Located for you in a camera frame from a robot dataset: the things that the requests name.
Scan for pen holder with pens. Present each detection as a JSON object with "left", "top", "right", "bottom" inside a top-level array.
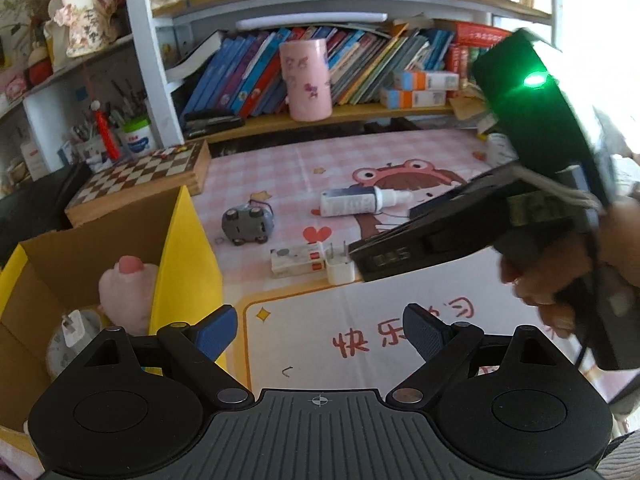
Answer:
[{"left": 70, "top": 110, "right": 116, "bottom": 171}]

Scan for plush doll in floral dress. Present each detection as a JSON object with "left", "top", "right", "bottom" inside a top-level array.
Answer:
[{"left": 47, "top": 0, "right": 118, "bottom": 58}]

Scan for person's right hand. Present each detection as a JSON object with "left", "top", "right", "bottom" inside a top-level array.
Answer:
[{"left": 500, "top": 192, "right": 640, "bottom": 337}]

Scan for white jar with green lid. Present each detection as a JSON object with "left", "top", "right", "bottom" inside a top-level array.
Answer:
[{"left": 119, "top": 117, "right": 153, "bottom": 157}]

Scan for yellow tape roll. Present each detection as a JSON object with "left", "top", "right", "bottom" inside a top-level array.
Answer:
[{"left": 46, "top": 307, "right": 108, "bottom": 381}]

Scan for pink plush pig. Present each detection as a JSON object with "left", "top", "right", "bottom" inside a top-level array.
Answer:
[{"left": 97, "top": 255, "right": 161, "bottom": 336}]

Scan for black stapler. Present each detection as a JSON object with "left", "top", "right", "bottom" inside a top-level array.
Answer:
[{"left": 182, "top": 110, "right": 246, "bottom": 137}]

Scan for white tube lamp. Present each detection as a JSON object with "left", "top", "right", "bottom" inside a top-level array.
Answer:
[{"left": 235, "top": 11, "right": 391, "bottom": 31}]

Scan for pink printed tumbler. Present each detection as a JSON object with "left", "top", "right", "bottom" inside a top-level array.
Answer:
[{"left": 279, "top": 39, "right": 333, "bottom": 122}]

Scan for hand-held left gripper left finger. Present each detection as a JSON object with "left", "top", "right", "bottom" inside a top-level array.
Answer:
[{"left": 75, "top": 304, "right": 255, "bottom": 407}]

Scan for white spray bottle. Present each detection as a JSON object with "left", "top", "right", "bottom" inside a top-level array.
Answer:
[{"left": 320, "top": 185, "right": 415, "bottom": 218}]

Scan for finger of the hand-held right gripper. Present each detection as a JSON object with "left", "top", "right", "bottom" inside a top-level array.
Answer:
[
  {"left": 410, "top": 166, "right": 523, "bottom": 221},
  {"left": 347, "top": 195, "right": 506, "bottom": 282}
]

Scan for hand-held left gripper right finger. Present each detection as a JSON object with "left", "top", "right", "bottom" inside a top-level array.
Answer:
[{"left": 386, "top": 302, "right": 568, "bottom": 407}]

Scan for white charger plug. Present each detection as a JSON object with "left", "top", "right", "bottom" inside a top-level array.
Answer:
[
  {"left": 325, "top": 241, "right": 357, "bottom": 283},
  {"left": 60, "top": 310, "right": 88, "bottom": 348}
]

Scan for grey toy car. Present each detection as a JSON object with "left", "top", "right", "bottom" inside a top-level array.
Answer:
[{"left": 221, "top": 200, "right": 277, "bottom": 247}]

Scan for white wooden bookshelf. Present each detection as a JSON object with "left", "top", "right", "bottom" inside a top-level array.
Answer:
[{"left": 0, "top": 0, "right": 566, "bottom": 191}]

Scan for yellow cardboard box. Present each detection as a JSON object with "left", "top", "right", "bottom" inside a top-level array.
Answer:
[{"left": 0, "top": 185, "right": 224, "bottom": 461}]

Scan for thick black-covered book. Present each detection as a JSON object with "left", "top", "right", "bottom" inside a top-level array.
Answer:
[{"left": 165, "top": 30, "right": 226, "bottom": 81}]

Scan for white round container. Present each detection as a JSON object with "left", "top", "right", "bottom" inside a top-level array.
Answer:
[{"left": 486, "top": 132, "right": 518, "bottom": 167}]

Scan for wooden chessboard box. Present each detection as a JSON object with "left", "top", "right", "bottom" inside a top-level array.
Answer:
[{"left": 65, "top": 139, "right": 212, "bottom": 228}]

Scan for red hanging ornament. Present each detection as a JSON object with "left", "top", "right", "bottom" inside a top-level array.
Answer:
[{"left": 90, "top": 101, "right": 121, "bottom": 161}]

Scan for row of books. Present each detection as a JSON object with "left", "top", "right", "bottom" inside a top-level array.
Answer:
[{"left": 182, "top": 22, "right": 516, "bottom": 118}]

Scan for person's grey clothing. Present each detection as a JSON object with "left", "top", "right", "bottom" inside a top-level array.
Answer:
[{"left": 597, "top": 432, "right": 640, "bottom": 480}]

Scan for pink checked desktop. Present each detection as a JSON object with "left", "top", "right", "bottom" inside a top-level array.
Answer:
[{"left": 192, "top": 127, "right": 640, "bottom": 411}]

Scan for white box with red labels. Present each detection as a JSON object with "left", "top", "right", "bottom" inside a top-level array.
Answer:
[{"left": 270, "top": 242, "right": 328, "bottom": 279}]

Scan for orange and white carton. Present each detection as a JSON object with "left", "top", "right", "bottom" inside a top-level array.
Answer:
[
  {"left": 392, "top": 70, "right": 460, "bottom": 92},
  {"left": 380, "top": 87, "right": 447, "bottom": 109}
]

